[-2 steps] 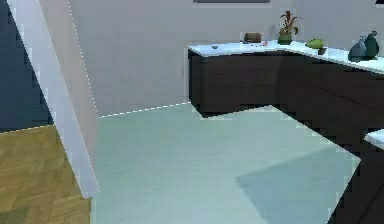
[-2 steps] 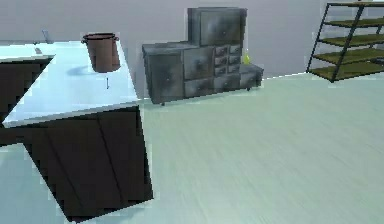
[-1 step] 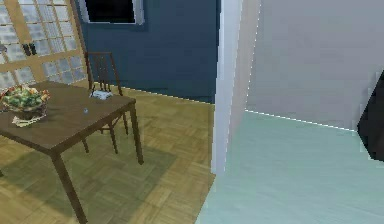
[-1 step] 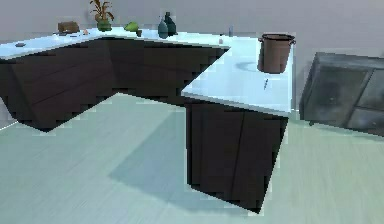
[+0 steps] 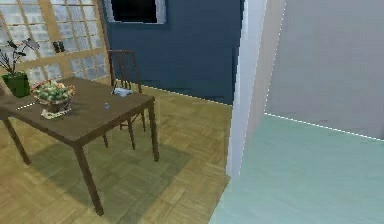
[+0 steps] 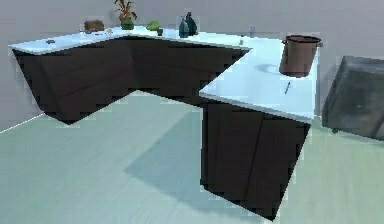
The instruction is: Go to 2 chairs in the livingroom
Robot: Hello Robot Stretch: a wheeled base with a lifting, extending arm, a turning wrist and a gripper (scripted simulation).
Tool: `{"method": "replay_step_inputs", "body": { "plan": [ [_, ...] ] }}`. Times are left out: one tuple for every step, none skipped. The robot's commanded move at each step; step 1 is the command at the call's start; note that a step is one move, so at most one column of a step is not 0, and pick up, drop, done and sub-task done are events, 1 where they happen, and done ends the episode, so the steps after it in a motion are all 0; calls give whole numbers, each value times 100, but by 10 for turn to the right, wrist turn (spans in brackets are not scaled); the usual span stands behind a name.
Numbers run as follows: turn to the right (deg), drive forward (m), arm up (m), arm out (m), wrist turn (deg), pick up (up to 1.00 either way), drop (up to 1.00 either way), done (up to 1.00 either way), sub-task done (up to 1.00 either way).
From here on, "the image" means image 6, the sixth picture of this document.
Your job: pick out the small dark cup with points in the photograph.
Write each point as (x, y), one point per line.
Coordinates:
(160, 32)

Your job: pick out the brown cooking pot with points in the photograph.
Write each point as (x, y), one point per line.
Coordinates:
(298, 55)

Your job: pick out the small dark flat object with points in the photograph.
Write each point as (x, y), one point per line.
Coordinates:
(50, 41)

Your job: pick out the dark grey fridge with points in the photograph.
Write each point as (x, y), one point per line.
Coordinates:
(356, 96)

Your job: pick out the small pale shaker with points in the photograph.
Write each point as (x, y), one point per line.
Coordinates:
(241, 40)

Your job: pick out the grey sink tap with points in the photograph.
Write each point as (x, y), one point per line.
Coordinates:
(252, 31)

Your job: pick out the dark kitchen counter white top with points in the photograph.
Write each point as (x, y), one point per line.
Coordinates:
(166, 63)

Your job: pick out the potted house plant green pot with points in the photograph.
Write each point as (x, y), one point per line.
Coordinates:
(126, 16)

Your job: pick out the green lettuce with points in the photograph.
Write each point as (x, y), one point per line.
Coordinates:
(153, 25)

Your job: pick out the small pale round object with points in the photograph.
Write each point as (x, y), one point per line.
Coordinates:
(109, 31)

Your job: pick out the dark teal bottle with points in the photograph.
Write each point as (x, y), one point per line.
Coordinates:
(191, 24)
(183, 28)

